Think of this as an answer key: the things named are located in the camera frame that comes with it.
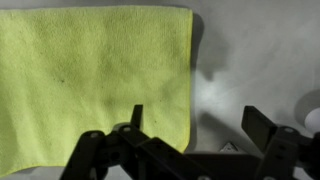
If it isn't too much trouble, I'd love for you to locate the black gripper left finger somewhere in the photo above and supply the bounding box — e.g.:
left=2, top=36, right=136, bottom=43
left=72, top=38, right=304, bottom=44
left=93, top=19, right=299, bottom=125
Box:
left=130, top=104, right=143, bottom=128

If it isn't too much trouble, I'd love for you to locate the yellow microfiber towel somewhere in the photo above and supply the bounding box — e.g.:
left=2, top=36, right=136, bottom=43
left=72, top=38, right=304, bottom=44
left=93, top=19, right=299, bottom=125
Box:
left=0, top=6, right=193, bottom=177

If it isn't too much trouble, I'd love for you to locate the coffee pod right near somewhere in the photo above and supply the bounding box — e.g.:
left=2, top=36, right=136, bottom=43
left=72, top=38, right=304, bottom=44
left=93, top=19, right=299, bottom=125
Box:
left=304, top=108, right=320, bottom=133

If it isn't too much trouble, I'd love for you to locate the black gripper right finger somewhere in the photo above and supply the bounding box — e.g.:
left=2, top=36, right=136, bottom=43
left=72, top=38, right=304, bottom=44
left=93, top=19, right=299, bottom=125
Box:
left=241, top=106, right=277, bottom=153

